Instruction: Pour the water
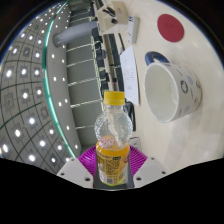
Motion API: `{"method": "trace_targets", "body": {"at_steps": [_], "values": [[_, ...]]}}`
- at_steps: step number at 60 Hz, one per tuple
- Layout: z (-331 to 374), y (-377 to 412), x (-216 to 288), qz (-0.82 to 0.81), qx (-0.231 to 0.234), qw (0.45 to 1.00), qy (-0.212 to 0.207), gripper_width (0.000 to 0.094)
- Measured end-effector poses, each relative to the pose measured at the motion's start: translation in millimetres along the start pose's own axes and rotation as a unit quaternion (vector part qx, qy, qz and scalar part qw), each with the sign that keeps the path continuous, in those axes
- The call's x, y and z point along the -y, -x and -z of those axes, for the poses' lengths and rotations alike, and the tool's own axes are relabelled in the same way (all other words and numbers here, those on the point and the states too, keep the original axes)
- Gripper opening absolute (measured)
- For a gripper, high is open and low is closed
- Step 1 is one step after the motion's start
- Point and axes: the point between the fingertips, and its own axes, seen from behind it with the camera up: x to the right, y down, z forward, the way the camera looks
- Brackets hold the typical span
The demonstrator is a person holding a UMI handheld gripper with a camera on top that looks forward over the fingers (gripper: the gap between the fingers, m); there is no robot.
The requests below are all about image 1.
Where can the white printed paper sheet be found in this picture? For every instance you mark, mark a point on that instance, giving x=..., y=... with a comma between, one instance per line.
x=130, y=76

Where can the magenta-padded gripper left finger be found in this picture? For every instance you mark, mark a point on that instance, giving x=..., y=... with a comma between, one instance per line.
x=75, y=170

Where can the yellow-capped orange drink bottle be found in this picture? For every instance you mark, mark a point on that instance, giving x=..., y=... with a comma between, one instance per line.
x=111, y=160

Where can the row of black office chairs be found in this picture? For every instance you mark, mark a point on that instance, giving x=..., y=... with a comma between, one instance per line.
x=105, y=66

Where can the flat round red coaster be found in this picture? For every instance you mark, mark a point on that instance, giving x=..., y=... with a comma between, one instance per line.
x=170, y=28

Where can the group of ceiling lights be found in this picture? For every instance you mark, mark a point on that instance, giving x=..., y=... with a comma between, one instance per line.
x=25, y=95

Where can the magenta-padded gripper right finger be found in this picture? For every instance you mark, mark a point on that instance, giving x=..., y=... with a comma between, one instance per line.
x=150, y=170

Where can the black desk phone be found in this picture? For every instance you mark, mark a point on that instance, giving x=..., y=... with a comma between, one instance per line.
x=130, y=115

